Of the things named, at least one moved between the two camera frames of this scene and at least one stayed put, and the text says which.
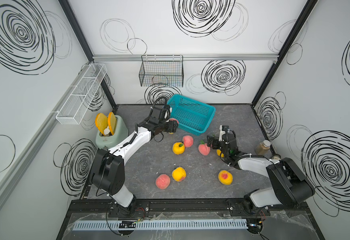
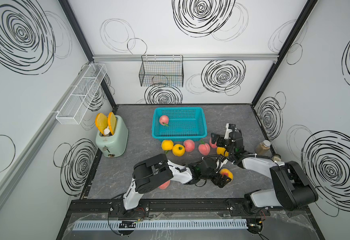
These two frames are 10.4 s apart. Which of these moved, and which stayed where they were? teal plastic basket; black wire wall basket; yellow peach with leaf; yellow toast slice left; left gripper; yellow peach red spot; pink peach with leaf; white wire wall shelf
Moved: left gripper; teal plastic basket
Stayed: black wire wall basket; pink peach with leaf; yellow toast slice left; white wire wall shelf; yellow peach red spot; yellow peach with leaf
